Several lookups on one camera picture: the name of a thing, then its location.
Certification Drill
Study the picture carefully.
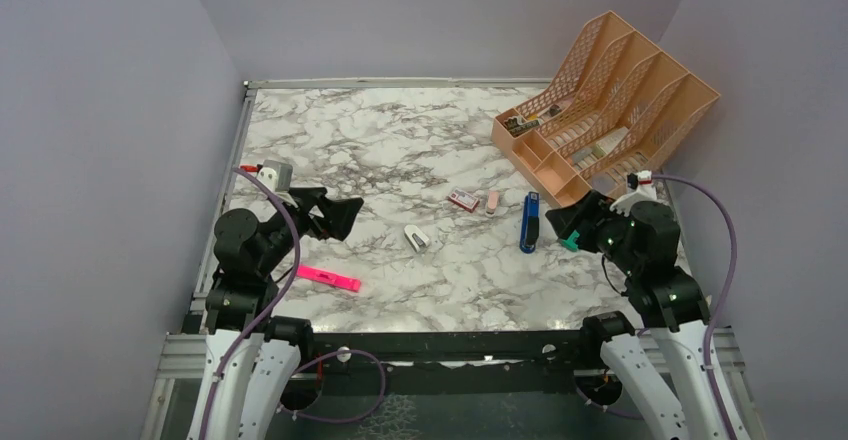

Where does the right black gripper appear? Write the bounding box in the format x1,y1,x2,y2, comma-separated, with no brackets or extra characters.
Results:
546,187,642,273

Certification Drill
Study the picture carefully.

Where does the white stapler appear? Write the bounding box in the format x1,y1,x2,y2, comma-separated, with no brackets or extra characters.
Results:
403,224,430,253

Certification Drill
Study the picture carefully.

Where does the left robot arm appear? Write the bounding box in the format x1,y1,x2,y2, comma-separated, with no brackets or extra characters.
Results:
187,187,364,439

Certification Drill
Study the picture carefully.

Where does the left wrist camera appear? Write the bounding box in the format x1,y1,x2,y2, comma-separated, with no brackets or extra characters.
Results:
256,160,293,197

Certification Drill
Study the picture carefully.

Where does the orange mesh file organizer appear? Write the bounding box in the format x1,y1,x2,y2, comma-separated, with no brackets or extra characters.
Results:
491,11,720,207

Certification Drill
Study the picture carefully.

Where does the green grey eraser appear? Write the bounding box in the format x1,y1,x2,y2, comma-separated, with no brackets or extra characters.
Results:
560,230,580,252

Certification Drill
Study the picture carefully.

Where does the red white staple box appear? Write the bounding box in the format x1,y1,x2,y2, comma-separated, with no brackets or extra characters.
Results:
447,188,480,213

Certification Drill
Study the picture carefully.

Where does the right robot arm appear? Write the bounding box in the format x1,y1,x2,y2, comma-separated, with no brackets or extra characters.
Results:
545,191,750,439

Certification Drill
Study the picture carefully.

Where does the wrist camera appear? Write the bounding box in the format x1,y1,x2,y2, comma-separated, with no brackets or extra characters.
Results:
256,160,293,197
610,170,658,216

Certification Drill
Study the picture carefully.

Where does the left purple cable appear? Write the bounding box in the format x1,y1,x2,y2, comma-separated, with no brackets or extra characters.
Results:
197,167,388,440

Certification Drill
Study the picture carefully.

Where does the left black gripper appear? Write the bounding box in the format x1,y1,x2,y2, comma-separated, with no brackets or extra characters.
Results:
257,185,364,275

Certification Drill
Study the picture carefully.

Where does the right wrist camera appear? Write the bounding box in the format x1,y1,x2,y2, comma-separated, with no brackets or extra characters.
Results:
610,170,658,216

